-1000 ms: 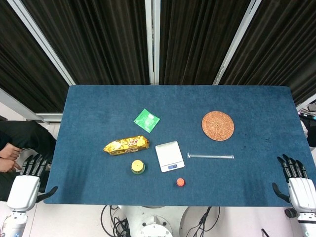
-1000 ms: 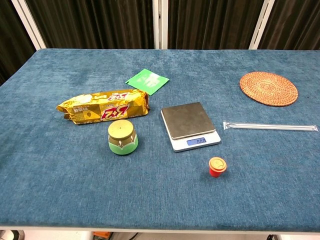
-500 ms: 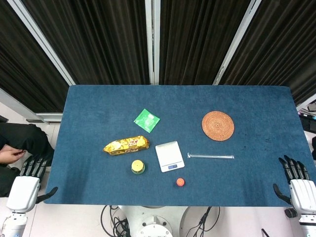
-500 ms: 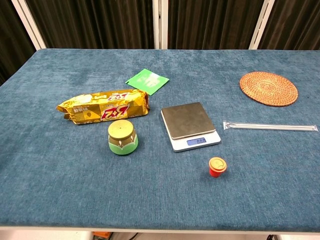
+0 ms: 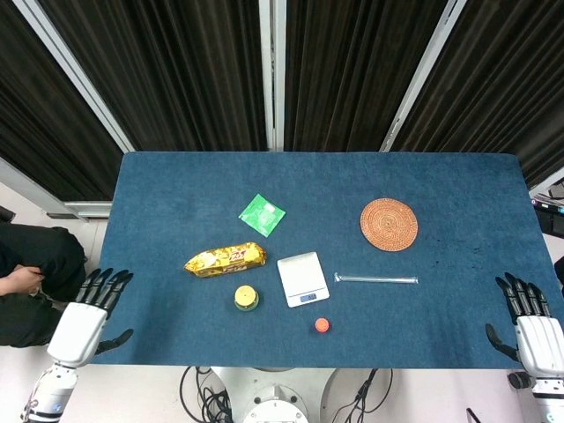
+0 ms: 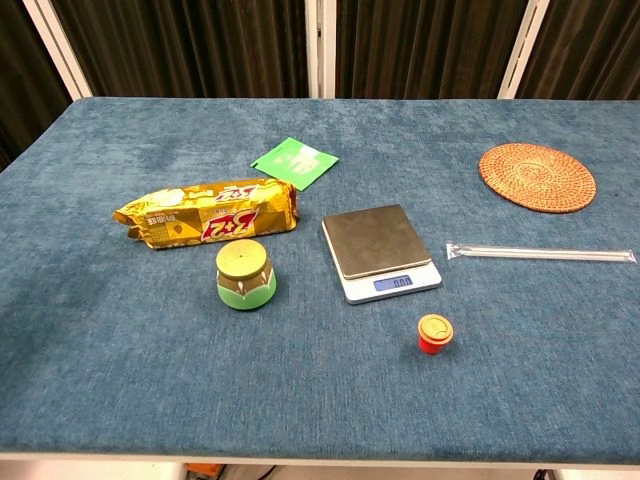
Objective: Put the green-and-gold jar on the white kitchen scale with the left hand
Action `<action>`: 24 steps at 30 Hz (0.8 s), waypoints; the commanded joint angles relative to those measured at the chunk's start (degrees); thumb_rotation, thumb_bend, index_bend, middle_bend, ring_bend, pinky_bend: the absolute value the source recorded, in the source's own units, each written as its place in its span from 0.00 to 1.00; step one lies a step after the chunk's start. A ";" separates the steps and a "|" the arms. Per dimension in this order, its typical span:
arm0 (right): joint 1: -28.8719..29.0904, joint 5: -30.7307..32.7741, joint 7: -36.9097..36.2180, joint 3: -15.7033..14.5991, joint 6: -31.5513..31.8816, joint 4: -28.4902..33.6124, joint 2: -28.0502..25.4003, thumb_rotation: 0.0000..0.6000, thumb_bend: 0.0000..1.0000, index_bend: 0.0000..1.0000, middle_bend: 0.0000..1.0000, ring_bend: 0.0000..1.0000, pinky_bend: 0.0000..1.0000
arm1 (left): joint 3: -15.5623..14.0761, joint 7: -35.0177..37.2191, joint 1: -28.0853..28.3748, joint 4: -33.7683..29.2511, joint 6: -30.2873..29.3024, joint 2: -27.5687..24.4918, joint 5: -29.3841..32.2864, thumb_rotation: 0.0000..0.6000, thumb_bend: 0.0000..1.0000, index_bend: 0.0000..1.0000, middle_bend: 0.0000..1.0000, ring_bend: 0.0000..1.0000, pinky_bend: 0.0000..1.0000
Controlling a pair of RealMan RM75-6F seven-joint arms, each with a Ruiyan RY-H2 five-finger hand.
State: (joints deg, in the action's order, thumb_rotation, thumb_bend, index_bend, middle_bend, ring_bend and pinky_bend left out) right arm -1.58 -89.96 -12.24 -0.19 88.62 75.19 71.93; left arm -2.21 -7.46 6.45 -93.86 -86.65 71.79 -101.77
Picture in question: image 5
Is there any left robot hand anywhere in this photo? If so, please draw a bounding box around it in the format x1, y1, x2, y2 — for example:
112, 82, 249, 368
47, 268, 135, 368

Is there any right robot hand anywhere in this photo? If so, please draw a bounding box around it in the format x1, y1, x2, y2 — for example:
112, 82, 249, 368
485, 271, 564, 383

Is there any green and yellow jar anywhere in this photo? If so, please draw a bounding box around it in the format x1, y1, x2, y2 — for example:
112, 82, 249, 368
233, 285, 260, 314

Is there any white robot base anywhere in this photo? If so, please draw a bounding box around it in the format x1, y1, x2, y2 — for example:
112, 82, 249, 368
210, 367, 341, 423

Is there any white digital scale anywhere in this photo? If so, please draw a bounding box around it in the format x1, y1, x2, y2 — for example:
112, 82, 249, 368
277, 251, 330, 308

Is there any person in black clothes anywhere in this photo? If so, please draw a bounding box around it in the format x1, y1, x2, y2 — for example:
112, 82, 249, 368
0, 222, 88, 349

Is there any golden snack packet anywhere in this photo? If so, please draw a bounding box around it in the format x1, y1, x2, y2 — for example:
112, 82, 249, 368
183, 241, 268, 279

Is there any clear glass tube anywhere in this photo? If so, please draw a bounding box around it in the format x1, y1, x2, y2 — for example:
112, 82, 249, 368
333, 271, 419, 286

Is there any round woven coaster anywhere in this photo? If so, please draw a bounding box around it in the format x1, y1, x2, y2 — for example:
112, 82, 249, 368
359, 197, 419, 253

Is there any green sachet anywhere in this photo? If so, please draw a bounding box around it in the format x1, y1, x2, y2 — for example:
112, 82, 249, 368
238, 193, 286, 238

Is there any blue table mat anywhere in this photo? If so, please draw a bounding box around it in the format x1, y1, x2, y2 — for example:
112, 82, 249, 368
90, 152, 560, 370

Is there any dark curtain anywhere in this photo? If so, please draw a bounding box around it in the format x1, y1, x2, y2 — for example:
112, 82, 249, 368
0, 0, 564, 203

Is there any dark equipment with cables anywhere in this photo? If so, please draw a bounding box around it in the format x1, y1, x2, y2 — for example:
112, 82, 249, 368
530, 178, 564, 237

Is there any black cable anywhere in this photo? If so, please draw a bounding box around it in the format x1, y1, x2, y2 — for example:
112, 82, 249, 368
179, 366, 234, 423
330, 367, 394, 423

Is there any grey metal frame post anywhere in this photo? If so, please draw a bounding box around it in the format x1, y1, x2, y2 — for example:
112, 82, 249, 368
379, 0, 469, 153
12, 0, 136, 154
258, 0, 288, 152

